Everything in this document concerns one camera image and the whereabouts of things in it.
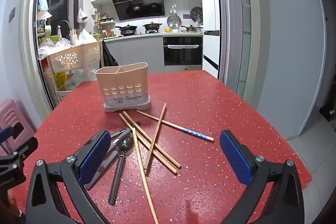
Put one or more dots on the grey door frame post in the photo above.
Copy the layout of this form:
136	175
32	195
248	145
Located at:
36	43
236	29

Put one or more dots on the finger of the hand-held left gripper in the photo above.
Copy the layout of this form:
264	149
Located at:
27	147
5	135

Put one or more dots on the black built-in oven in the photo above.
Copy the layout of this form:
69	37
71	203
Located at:
182	52

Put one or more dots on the yellow oil bottle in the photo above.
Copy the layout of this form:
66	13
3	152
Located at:
59	80

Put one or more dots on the black kitchen faucet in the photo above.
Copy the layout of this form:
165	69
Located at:
64	26

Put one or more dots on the grey lower kitchen cabinet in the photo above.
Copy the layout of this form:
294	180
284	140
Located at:
136	54

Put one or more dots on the white refrigerator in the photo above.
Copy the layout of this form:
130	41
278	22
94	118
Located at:
208	16

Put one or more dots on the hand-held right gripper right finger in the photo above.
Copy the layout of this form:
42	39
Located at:
235	158

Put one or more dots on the grey wall switch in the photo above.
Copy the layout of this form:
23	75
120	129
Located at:
11	14

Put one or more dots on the white hanging plastic bag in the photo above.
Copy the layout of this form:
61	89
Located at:
82	16

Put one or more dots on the pink plastic stool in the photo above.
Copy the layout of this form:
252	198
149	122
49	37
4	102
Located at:
11	115

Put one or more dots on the yellow bowl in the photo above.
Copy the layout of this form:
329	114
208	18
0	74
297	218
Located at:
168	29

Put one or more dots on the dark frying pan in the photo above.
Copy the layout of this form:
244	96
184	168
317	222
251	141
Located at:
152	26

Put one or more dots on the clear plastic bags pile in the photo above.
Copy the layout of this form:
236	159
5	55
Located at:
53	47

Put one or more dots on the cream plastic basket cart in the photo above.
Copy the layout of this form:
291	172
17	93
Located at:
73	57

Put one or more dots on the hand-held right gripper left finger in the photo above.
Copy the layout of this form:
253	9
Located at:
95	158

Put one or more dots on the round dark hanging strainer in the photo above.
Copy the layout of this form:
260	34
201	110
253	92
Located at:
196	14

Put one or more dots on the blue patterned wooden chopstick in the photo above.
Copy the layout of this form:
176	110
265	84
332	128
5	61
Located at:
181	128

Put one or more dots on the spice bottle rack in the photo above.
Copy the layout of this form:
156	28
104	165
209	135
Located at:
106	27

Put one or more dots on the beige plastic utensil holder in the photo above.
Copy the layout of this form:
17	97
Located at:
123	87

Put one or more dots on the black hanging cloth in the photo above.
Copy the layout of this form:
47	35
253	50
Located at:
107	56

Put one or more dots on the black wok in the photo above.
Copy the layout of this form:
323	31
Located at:
127	29

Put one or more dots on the plain wooden chopstick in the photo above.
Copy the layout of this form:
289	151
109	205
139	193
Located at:
165	163
143	174
168	154
156	134

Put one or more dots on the black range hood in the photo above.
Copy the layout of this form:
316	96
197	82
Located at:
140	6

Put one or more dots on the steel pot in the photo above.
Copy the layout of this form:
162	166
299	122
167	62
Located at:
191	29

